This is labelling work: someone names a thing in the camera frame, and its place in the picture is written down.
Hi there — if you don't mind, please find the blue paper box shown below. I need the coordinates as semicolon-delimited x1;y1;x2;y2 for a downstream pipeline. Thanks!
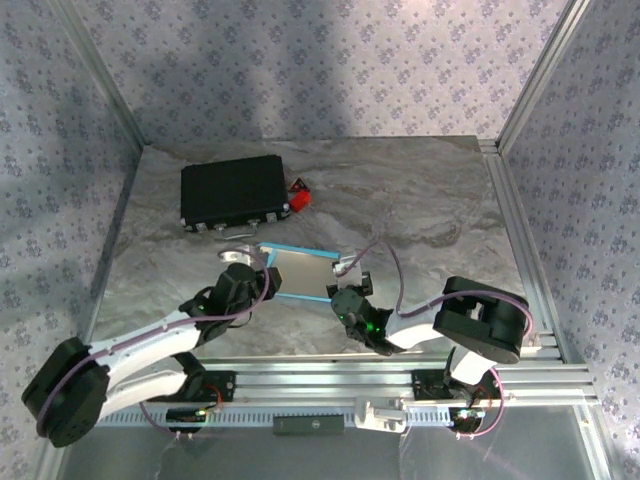
254;242;347;304

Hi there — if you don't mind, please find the black rectangular bar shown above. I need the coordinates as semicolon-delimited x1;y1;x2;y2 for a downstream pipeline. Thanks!
272;414;346;437

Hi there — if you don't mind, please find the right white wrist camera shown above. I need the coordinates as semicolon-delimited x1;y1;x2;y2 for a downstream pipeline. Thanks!
332;252;365;287

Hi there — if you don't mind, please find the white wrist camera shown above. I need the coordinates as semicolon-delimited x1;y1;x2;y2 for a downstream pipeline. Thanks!
218;244;257;265
332;252;365;287

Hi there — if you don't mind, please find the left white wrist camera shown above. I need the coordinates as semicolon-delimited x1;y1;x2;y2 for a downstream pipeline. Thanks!
218;244;257;265

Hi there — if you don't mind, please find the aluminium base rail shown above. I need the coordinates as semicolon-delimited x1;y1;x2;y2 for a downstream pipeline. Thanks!
54;357;601;406

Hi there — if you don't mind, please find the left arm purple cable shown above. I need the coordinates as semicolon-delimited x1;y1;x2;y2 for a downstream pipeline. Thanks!
34;244;274;441

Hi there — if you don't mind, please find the black case with metal handle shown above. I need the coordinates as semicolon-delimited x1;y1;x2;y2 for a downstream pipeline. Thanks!
178;153;293;241

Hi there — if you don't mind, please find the white plastic bracket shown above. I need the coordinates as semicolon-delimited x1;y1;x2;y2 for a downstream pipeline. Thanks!
353;396;407;432

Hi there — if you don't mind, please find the slotted grey cable duct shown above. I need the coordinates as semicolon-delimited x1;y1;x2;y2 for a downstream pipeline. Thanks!
97;405;576;429

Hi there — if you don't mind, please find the thin aluminium side rail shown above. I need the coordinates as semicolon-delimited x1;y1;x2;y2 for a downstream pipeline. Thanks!
74;142;145;369

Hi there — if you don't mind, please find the wide aluminium side rail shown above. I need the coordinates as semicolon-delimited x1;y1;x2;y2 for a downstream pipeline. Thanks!
478;138;571;364

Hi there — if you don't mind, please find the aluminium frame post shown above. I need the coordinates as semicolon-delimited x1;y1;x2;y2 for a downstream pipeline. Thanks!
497;0;594;151
49;0;147;147

